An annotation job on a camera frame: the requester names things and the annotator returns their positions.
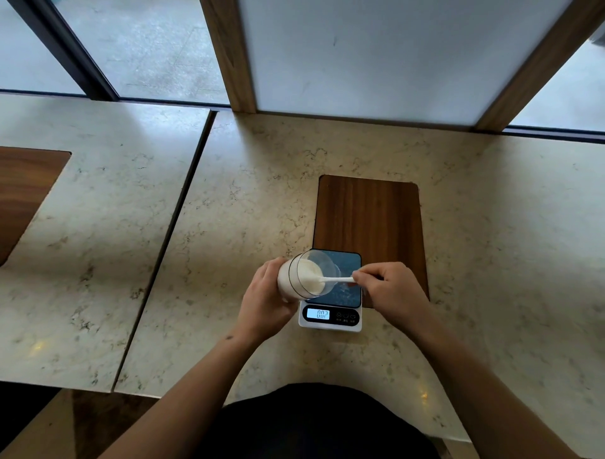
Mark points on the person's right thumb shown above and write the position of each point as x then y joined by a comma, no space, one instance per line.
365,285

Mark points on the person's right hand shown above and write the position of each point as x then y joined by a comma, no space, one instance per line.
397,295

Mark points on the white digital kitchen scale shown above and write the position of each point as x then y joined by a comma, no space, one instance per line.
338,317

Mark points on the person's left hand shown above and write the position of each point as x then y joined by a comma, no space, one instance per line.
260,302

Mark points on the white panel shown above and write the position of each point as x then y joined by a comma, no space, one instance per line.
392,56

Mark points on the white plastic spoon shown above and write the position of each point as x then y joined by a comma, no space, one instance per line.
338,279

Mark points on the white powder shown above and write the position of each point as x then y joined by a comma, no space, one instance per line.
307,276

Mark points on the black window frame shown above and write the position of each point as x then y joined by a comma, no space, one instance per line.
66,47

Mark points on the clear plastic jar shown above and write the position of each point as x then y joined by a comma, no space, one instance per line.
289,283

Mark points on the dark wooden inlay board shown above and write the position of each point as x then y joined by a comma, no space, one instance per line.
23,194
368,217

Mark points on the person's black shirt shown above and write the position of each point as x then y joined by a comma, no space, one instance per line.
316,425

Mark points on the person's left fingers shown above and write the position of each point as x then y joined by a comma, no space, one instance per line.
272,267

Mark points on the person's right forearm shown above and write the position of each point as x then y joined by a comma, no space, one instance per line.
482,387

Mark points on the person's left forearm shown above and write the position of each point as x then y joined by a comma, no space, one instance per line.
189,397

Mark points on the light wooden post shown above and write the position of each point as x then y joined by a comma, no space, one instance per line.
534,66
228,52

